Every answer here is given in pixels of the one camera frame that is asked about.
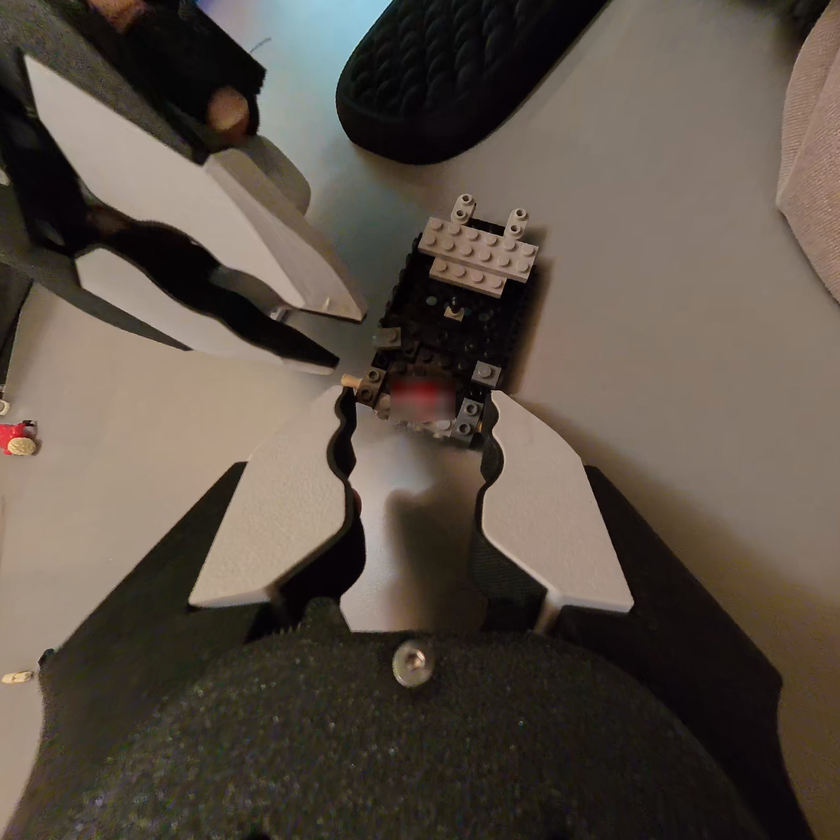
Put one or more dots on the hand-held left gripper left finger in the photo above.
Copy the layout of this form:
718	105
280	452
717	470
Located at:
275	525

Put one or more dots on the person's right forearm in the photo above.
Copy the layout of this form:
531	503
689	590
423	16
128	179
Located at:
446	79

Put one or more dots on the black toy brick car chassis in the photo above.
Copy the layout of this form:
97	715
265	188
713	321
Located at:
459	328

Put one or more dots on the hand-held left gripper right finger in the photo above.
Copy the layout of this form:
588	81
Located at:
551	525

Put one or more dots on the grey desk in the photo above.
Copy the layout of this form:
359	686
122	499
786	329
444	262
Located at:
656	328

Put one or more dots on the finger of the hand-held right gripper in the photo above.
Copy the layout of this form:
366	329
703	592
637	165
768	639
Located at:
164	170
144	295

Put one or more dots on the person's right hand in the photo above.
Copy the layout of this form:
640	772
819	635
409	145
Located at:
226	111

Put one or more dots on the tan connector pin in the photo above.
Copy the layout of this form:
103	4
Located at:
16	676

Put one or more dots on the red toy minifigure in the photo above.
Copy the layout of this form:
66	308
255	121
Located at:
13	433

